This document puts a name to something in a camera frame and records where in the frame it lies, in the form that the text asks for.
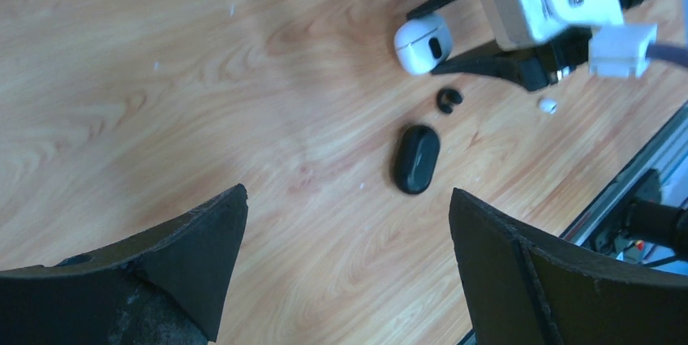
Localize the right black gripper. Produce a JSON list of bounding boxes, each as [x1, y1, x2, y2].
[[406, 0, 656, 92]]

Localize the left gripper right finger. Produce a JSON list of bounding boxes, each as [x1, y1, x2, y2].
[[449, 189, 687, 344]]

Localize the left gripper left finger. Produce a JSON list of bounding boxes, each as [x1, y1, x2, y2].
[[1, 185, 248, 344]]

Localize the white earbud charging case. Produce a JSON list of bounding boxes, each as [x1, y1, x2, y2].
[[393, 13, 454, 75]]

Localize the white earbud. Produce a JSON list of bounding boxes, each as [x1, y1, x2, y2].
[[538, 98, 558, 114]]

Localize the black earbud charging case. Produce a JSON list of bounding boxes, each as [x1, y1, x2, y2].
[[391, 124, 441, 195]]

